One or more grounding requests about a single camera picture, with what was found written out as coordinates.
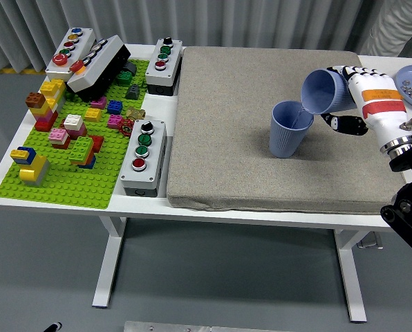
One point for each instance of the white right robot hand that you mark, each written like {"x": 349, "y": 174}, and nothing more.
{"x": 379, "y": 100}

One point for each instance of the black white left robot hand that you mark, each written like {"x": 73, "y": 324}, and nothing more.
{"x": 53, "y": 326}

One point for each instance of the blue ribbed plastic cup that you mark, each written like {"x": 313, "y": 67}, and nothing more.
{"x": 285, "y": 141}
{"x": 327, "y": 90}

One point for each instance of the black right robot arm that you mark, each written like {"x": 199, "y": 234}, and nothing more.
{"x": 404, "y": 207}

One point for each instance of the blue plate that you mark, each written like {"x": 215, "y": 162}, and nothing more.
{"x": 411, "y": 74}

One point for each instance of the person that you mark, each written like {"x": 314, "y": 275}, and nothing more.
{"x": 389, "y": 20}

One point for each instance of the white table leg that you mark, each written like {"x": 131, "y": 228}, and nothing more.
{"x": 107, "y": 263}
{"x": 351, "y": 276}

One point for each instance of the silver metal plate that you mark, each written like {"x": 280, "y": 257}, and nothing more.
{"x": 192, "y": 327}

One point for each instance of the green studded baseplate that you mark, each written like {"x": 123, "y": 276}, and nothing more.
{"x": 71, "y": 186}

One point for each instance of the grey-brown fabric mat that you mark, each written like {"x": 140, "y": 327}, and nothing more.
{"x": 226, "y": 121}

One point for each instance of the blue yellow brick duck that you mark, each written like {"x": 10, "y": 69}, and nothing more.
{"x": 33, "y": 169}

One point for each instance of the green-topped brick stack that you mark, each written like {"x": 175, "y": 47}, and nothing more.
{"x": 81, "y": 148}

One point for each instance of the pink-topped brick stack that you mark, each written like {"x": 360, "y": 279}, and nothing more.
{"x": 59, "y": 137}

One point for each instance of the four-button grey control box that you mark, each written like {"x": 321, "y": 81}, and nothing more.
{"x": 156, "y": 152}
{"x": 173, "y": 65}

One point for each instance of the grey pleated curtain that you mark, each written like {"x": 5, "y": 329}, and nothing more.
{"x": 192, "y": 20}

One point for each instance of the white-topped brick stack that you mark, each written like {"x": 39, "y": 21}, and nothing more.
{"x": 74, "y": 124}

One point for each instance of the red toy gear flower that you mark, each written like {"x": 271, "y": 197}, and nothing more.
{"x": 126, "y": 127}

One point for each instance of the magenta toy brick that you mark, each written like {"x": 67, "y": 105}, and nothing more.
{"x": 115, "y": 121}
{"x": 99, "y": 103}

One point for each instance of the yellow toy brick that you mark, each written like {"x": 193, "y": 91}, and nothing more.
{"x": 92, "y": 115}

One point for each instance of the brown-topped brick tower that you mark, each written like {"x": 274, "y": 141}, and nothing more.
{"x": 41, "y": 110}

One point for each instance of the blue toy brick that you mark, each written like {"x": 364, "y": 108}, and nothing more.
{"x": 115, "y": 107}

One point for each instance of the tan toy piece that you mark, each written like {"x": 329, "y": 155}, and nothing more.
{"x": 135, "y": 113}

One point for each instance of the yellow white brick stack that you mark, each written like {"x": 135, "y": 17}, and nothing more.
{"x": 52, "y": 88}

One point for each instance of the grey sloped toy brick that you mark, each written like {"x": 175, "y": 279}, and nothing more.
{"x": 132, "y": 92}

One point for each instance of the dark grey toy piece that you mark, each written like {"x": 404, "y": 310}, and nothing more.
{"x": 130, "y": 68}

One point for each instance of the dark green toy brick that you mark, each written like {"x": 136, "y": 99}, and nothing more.
{"x": 123, "y": 78}

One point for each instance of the yellow black floor tape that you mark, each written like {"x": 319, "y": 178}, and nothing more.
{"x": 16, "y": 71}

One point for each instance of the tilted white black-based button box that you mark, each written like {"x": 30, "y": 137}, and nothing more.
{"x": 99, "y": 65}

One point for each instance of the five-button white control box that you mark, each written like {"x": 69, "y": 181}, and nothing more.
{"x": 84, "y": 41}

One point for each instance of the grey bracket under table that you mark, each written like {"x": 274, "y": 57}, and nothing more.
{"x": 370, "y": 242}

